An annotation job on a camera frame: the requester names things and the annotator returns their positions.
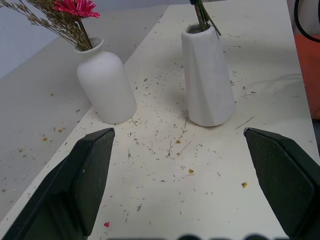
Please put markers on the green stemmed flower bouquet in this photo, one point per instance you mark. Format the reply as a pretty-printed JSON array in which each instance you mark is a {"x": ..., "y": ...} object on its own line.
[{"x": 203, "y": 17}]

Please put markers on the tall faceted white vase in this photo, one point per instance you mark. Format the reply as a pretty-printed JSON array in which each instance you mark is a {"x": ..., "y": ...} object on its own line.
[{"x": 208, "y": 77}]

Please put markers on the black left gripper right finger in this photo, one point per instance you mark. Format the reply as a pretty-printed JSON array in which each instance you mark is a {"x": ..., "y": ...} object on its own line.
[{"x": 282, "y": 180}]

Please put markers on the orange object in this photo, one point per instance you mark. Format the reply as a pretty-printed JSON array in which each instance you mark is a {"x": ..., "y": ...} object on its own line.
[{"x": 308, "y": 72}]

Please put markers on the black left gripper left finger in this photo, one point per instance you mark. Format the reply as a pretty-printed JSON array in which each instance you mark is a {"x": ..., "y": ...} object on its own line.
[{"x": 75, "y": 180}]

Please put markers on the pink flower dried bouquet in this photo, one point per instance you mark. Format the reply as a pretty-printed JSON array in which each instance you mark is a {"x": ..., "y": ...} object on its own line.
[{"x": 62, "y": 22}]

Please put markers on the round white bottle vase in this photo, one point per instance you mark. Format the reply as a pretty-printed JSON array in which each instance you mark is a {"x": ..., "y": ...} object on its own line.
[{"x": 106, "y": 85}]

